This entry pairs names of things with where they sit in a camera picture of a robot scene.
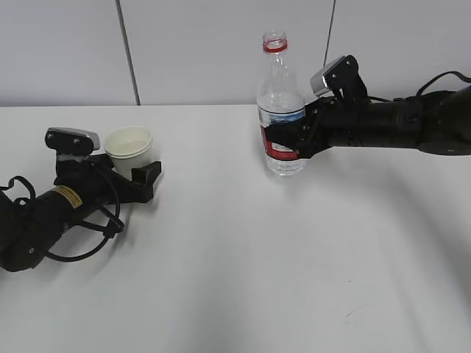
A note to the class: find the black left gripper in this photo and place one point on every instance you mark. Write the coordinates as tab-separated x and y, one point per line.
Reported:
91	178

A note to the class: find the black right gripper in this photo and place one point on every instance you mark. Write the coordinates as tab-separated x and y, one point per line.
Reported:
294	141

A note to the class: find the clear plastic water bottle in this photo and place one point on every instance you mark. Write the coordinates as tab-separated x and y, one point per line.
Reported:
279	101

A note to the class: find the white paper cup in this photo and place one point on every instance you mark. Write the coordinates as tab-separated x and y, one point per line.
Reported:
128	148

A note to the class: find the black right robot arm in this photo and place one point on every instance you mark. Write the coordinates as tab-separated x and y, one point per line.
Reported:
435	123

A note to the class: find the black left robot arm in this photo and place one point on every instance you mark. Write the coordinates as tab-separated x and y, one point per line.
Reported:
31	224

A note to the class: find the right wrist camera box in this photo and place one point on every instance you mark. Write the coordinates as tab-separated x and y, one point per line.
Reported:
336	75

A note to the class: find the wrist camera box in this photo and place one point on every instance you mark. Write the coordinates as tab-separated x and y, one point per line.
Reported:
71	144
336	75

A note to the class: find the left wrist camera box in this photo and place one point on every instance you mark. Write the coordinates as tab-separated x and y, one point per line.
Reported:
71	144

